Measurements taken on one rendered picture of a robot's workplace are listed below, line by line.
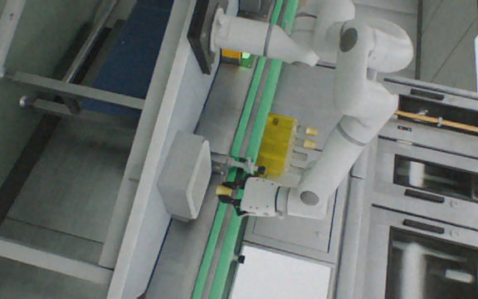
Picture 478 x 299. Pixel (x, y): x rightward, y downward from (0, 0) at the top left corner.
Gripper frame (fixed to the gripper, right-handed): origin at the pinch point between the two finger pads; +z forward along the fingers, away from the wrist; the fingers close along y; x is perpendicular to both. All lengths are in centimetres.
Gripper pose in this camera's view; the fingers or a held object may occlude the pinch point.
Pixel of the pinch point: (227, 192)
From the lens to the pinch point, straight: 114.2
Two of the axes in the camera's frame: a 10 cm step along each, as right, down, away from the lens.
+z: -9.4, -0.9, 3.3
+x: -2.4, -5.0, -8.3
